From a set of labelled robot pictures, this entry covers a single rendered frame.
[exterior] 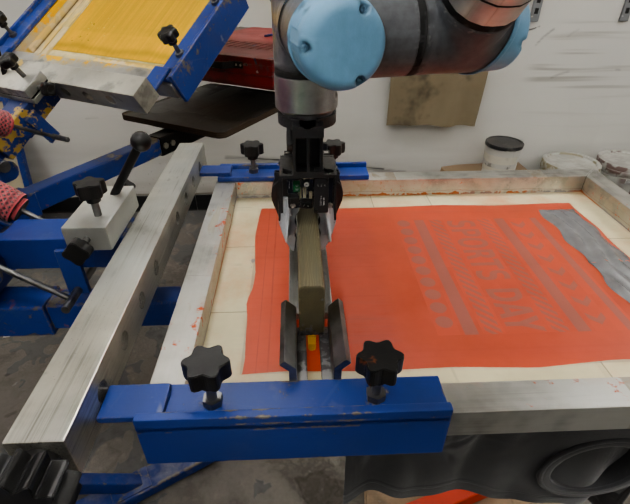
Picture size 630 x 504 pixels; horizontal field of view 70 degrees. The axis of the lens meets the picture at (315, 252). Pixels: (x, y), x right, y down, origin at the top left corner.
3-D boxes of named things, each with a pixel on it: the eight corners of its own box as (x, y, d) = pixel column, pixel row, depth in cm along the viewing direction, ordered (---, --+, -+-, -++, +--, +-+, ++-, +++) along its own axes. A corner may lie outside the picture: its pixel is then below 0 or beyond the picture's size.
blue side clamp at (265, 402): (430, 411, 50) (439, 369, 46) (442, 453, 46) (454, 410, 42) (159, 421, 49) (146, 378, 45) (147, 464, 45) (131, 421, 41)
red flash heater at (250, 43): (259, 51, 200) (257, 21, 194) (353, 61, 183) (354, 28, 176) (161, 80, 155) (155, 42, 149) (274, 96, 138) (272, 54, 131)
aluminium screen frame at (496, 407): (588, 184, 96) (594, 168, 94) (887, 419, 48) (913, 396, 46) (220, 191, 94) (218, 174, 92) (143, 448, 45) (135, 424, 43)
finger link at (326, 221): (321, 267, 64) (311, 211, 58) (319, 244, 68) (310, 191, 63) (343, 264, 63) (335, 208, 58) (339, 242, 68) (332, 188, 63)
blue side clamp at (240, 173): (364, 191, 96) (366, 161, 92) (367, 202, 92) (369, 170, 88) (223, 194, 95) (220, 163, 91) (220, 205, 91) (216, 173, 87)
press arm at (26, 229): (142, 244, 69) (134, 216, 67) (130, 267, 64) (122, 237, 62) (28, 247, 69) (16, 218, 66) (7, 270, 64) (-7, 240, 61)
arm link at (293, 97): (274, 65, 55) (341, 65, 55) (276, 103, 57) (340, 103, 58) (272, 81, 49) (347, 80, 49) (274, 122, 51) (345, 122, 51)
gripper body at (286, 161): (278, 218, 57) (273, 124, 50) (280, 187, 64) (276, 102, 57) (338, 217, 57) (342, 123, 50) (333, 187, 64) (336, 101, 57)
